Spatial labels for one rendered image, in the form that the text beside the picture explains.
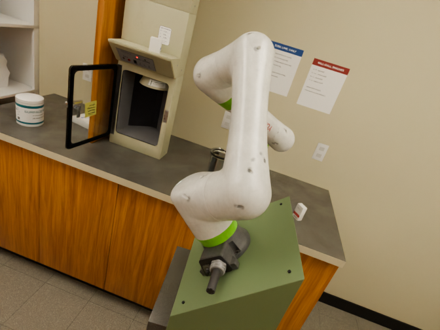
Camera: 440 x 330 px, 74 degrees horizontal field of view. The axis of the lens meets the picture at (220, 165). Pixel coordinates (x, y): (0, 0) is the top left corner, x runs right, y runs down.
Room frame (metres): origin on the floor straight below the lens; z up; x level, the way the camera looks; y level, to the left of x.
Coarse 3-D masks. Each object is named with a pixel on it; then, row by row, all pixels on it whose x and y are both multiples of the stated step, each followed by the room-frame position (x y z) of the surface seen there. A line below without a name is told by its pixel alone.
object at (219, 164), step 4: (216, 148) 1.34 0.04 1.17; (220, 148) 1.36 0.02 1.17; (212, 152) 1.28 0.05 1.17; (216, 152) 1.34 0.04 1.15; (220, 152) 1.35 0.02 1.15; (224, 152) 1.35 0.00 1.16; (212, 156) 1.28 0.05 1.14; (220, 156) 1.25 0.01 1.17; (224, 156) 1.27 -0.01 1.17; (212, 160) 1.27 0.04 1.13; (216, 160) 1.26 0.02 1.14; (220, 160) 1.26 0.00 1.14; (208, 164) 1.30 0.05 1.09; (212, 164) 1.27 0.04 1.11; (216, 164) 1.26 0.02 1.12; (220, 164) 1.26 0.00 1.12; (208, 168) 1.28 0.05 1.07; (212, 168) 1.27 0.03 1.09; (216, 168) 1.26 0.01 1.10; (220, 168) 1.26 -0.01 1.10
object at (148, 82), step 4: (144, 76) 1.54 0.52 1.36; (140, 80) 1.55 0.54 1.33; (144, 80) 1.52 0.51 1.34; (148, 80) 1.51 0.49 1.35; (152, 80) 1.51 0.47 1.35; (156, 80) 1.52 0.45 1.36; (144, 84) 1.51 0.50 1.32; (148, 84) 1.50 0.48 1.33; (152, 84) 1.50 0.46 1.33; (156, 84) 1.51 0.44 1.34; (160, 84) 1.52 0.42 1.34; (164, 84) 1.54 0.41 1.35; (156, 88) 1.50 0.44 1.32; (160, 88) 1.52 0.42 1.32; (164, 88) 1.53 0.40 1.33
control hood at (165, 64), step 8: (112, 40) 1.39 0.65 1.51; (120, 40) 1.45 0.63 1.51; (112, 48) 1.42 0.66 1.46; (120, 48) 1.40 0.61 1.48; (128, 48) 1.39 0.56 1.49; (136, 48) 1.37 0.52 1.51; (144, 48) 1.41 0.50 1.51; (144, 56) 1.39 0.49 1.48; (152, 56) 1.37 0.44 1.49; (160, 56) 1.36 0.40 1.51; (168, 56) 1.40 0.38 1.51; (160, 64) 1.40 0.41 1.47; (168, 64) 1.38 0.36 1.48; (176, 64) 1.43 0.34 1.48; (160, 72) 1.44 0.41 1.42; (168, 72) 1.42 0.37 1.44; (176, 72) 1.46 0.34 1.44
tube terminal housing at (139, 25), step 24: (144, 0) 1.49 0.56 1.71; (144, 24) 1.49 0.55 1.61; (168, 24) 1.48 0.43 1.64; (192, 24) 1.55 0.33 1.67; (168, 48) 1.48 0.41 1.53; (144, 72) 1.49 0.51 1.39; (168, 96) 1.47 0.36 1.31; (168, 120) 1.49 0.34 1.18; (120, 144) 1.50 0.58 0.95; (144, 144) 1.48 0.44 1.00; (168, 144) 1.57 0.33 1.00
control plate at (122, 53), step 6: (120, 54) 1.44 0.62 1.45; (126, 54) 1.42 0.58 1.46; (132, 54) 1.41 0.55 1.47; (126, 60) 1.46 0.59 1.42; (132, 60) 1.44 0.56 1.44; (138, 60) 1.43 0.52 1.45; (144, 60) 1.41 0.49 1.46; (150, 60) 1.40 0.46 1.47; (144, 66) 1.45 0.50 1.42; (150, 66) 1.43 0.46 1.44
